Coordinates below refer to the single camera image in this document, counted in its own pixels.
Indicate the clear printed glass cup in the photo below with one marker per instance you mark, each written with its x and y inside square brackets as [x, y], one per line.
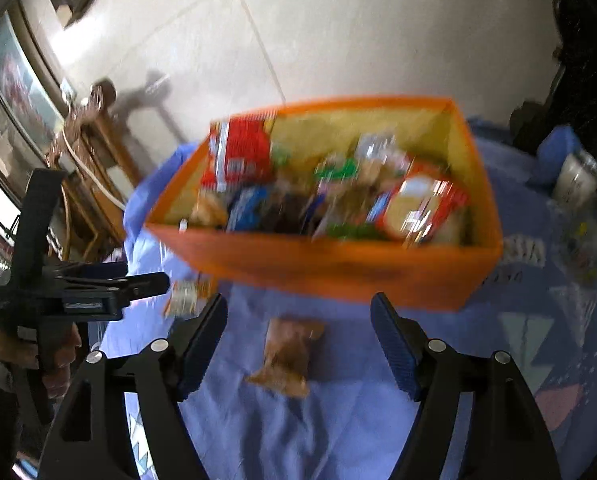
[586, 245]

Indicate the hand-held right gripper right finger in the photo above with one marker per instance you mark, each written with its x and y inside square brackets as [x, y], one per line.
[396, 355]

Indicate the blue printed tablecloth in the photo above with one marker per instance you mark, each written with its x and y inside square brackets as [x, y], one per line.
[278, 435]

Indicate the white drink can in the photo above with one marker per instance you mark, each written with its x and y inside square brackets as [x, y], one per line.
[576, 177]

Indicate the orange cardboard box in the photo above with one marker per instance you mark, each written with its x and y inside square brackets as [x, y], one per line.
[328, 270]

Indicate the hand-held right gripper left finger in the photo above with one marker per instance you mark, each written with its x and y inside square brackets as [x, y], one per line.
[201, 355]

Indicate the person's left hand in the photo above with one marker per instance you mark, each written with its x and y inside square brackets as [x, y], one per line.
[61, 355]

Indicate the carved wooden chair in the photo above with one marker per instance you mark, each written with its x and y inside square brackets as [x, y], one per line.
[93, 160]

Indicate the framed wall picture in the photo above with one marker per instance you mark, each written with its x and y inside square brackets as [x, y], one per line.
[21, 80]

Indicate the pile of snack packets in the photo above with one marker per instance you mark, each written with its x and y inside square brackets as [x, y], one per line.
[338, 195]

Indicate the brown cookie bag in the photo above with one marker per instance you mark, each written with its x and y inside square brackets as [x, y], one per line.
[286, 355]

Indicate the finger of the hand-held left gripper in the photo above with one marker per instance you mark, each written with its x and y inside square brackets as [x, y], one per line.
[146, 284]
[33, 215]

